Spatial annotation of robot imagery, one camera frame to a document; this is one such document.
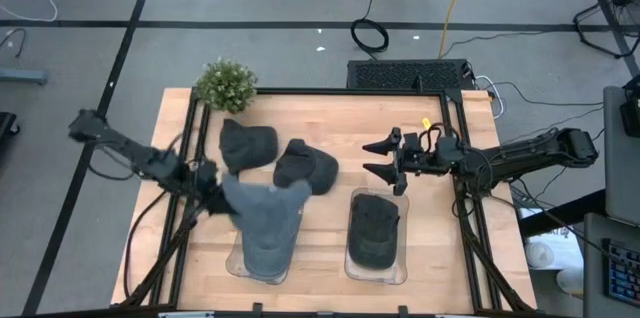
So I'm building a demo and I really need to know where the keyboard with blue keys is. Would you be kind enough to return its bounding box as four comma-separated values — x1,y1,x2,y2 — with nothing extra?
602,237,640,308

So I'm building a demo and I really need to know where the black coiled cable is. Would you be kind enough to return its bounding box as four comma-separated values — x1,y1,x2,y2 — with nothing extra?
349,0,390,54

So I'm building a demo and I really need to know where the white rounded object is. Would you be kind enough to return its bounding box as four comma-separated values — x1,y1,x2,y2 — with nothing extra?
556,266,585,295
524,241,556,270

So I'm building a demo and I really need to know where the black diagonal bar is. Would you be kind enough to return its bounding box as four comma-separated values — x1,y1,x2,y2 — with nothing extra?
517,188,606,238

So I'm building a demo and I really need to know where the black aluminium table frame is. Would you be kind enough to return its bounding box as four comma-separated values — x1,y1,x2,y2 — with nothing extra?
110,86,539,318

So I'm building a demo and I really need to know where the grey desk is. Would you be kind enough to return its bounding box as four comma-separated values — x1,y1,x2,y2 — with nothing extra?
582,211,640,318

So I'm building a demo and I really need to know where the dark grey baseball cap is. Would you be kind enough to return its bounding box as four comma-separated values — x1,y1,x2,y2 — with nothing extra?
347,193,401,271
218,118,279,175
272,138,340,196

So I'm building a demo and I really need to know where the small green potted plant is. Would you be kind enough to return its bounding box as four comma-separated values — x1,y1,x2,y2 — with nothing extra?
193,56,260,115

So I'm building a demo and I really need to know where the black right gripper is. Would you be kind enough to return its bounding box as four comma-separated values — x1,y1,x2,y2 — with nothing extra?
362,127,441,197

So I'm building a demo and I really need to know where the grey floor bar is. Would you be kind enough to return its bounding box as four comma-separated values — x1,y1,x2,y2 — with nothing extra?
0,68,49,86

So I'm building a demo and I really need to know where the yellow cable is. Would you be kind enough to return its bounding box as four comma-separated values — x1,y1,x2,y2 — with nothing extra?
437,0,474,60

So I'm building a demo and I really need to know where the black computer case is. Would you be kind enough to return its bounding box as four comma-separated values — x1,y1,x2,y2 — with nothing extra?
346,58,476,92

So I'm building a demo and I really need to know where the black left base cable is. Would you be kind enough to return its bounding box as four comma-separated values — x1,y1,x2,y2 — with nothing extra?
123,188,174,302

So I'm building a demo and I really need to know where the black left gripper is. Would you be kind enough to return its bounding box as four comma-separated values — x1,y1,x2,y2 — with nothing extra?
187,160,237,217

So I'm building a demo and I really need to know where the white cable by computer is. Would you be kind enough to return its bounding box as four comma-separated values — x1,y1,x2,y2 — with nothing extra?
474,75,506,120

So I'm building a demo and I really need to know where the black desk device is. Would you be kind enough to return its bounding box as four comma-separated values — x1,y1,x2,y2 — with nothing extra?
619,75,640,138

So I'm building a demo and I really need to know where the blue-grey baseball cap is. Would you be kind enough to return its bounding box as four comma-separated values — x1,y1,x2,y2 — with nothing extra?
219,173,314,247
240,237,301,281

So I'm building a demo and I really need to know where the grey flat panel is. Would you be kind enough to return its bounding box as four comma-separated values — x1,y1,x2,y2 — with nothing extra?
603,85,640,227

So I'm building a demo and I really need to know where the clear plastic tray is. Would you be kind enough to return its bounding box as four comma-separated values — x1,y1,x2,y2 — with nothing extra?
343,187,410,285
225,202,305,286

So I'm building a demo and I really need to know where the black floor object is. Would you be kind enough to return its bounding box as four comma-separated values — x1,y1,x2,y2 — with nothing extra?
0,111,20,152

